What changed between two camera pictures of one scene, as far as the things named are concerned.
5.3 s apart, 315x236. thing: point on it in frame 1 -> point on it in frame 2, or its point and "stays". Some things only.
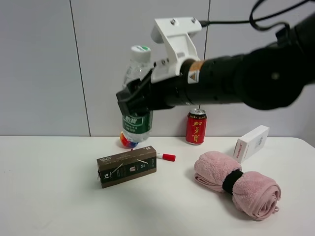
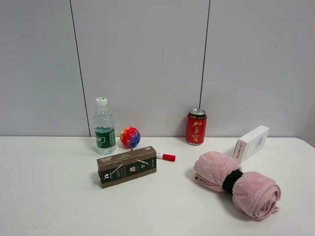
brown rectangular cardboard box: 117,168 stays
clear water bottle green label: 137,127 -> 104,128
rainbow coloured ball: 126,142 stays
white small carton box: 250,143 stays
